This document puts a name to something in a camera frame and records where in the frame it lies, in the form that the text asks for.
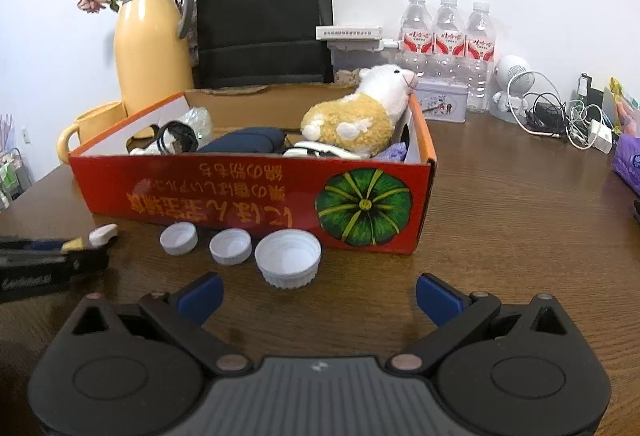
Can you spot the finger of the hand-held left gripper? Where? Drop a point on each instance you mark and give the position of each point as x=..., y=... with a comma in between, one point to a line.
x=47, y=245
x=87, y=261

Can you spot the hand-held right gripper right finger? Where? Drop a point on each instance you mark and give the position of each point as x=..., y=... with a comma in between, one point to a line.
x=440, y=298

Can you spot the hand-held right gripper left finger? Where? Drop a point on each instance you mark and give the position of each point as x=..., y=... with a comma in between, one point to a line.
x=200, y=298

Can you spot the small white plastic piece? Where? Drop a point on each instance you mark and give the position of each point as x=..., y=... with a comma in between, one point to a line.
x=102, y=234

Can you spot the white bottle cap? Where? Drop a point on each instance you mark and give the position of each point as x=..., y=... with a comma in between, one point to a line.
x=230, y=247

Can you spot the large ribbed white cap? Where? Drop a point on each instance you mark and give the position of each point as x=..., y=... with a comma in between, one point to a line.
x=288, y=261

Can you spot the red cardboard box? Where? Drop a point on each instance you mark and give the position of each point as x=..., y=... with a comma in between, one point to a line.
x=225, y=196

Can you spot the purple burlap pouch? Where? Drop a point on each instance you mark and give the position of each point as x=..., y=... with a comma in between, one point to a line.
x=392, y=152

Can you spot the navy zip case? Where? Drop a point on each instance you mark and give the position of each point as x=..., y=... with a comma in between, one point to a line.
x=240, y=140

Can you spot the clear glitter plastic bag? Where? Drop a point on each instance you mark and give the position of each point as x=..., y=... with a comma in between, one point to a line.
x=196, y=121

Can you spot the white alpaca plush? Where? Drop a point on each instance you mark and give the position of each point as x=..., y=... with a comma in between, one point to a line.
x=360, y=116

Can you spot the metal storage rack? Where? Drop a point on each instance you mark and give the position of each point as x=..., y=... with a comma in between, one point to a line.
x=12, y=176

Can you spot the yellow mug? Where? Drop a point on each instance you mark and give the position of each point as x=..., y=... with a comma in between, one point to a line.
x=100, y=121

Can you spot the pale tin box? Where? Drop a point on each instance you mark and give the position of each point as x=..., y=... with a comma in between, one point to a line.
x=442, y=101

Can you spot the black power adapter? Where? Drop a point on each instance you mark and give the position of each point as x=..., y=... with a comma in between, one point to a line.
x=545, y=119

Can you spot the black folded umbrella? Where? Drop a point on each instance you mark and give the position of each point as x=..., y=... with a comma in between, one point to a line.
x=637, y=211

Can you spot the yellow thermos jug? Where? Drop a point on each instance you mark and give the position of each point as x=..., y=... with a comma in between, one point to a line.
x=150, y=46

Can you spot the white charger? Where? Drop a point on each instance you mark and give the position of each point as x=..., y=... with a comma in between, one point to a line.
x=600, y=136

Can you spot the purple tissue pack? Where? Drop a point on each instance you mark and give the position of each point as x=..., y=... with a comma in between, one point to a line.
x=629, y=164

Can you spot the white robot figure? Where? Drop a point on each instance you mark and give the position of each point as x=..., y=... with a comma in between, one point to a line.
x=510, y=69

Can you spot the clear water bottle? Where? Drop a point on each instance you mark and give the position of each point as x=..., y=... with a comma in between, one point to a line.
x=480, y=51
x=449, y=41
x=417, y=36

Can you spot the small black box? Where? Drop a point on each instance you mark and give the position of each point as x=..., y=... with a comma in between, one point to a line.
x=595, y=101

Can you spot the clear seed container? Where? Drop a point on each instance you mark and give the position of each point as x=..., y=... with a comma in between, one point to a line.
x=345, y=59

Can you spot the small spray bottle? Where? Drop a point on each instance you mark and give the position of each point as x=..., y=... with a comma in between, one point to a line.
x=584, y=84

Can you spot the colourful snack bag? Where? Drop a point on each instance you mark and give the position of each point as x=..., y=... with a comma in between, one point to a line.
x=625, y=111

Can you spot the small flat white box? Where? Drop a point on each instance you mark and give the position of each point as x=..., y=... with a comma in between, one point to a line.
x=350, y=33

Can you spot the black paper bag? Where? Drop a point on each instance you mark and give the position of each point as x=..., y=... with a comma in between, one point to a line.
x=265, y=6

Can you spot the white wall outlet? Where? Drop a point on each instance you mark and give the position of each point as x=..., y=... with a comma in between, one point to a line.
x=26, y=135

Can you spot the purple wall decal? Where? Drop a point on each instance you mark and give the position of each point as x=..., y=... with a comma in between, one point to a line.
x=5, y=129

